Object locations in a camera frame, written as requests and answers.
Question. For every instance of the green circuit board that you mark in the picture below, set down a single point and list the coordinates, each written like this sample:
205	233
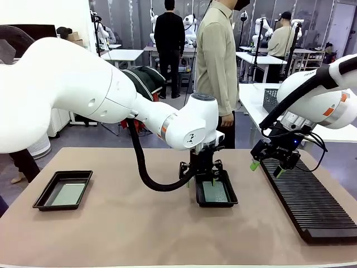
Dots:
216	192
68	194

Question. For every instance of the black computer monitor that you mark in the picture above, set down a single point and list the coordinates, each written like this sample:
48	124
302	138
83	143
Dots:
36	30

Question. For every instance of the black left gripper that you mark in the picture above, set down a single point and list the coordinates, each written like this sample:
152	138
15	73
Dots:
202	159

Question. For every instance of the person's right hand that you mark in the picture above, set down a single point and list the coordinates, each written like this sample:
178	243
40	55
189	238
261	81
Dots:
227	119

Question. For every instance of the white long background desk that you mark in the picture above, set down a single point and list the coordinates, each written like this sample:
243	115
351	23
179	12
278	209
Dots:
259	60

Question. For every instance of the black tripod stand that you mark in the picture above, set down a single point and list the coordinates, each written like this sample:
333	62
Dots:
258	47
293	53

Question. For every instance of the grey mesh basket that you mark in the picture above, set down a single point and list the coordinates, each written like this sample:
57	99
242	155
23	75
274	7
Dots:
270	97

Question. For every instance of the white rounded table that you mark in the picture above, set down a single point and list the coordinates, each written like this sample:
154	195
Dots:
253	100

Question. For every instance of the red cloth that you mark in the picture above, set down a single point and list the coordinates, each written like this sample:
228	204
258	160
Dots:
155	99

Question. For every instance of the white air purifier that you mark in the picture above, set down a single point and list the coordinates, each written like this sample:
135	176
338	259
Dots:
42	145

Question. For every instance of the small cardboard box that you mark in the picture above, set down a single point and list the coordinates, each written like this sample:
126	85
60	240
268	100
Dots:
74	35

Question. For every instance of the person in black clothes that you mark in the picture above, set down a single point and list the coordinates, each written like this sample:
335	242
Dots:
169	42

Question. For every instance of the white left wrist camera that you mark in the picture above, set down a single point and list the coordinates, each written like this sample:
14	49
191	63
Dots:
220	138

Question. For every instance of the black slotted board rack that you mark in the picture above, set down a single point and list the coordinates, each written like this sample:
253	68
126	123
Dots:
306	201

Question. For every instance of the white cabinet wooden top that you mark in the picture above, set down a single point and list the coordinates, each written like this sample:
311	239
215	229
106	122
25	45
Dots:
58	123

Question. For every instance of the person in dark trousers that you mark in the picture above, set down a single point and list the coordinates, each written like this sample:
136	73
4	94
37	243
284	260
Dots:
25	167

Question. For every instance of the person in beige shirt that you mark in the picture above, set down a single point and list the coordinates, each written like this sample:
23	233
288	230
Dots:
217	56

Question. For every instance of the dark green jacket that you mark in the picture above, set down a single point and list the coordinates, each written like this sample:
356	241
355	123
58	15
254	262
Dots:
147	79

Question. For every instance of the black bag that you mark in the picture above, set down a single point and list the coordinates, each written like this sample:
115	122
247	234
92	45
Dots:
63	33

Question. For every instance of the grey step stool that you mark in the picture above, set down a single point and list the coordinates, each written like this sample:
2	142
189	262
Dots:
185	83

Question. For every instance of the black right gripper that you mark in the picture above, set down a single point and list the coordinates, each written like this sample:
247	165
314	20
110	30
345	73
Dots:
281	146

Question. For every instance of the person's right forearm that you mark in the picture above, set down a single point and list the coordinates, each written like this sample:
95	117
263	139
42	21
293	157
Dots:
224	97

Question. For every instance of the wooden storage shelf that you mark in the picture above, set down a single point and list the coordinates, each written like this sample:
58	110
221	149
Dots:
313	60

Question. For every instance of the person with black cap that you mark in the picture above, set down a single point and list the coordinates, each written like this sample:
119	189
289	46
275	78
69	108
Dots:
280	42

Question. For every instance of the black ESD tray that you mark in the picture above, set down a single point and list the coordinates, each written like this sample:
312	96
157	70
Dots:
232	195
46	195

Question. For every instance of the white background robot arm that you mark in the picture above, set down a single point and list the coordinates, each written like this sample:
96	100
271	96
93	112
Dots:
152	25
101	33
297	28
189	28

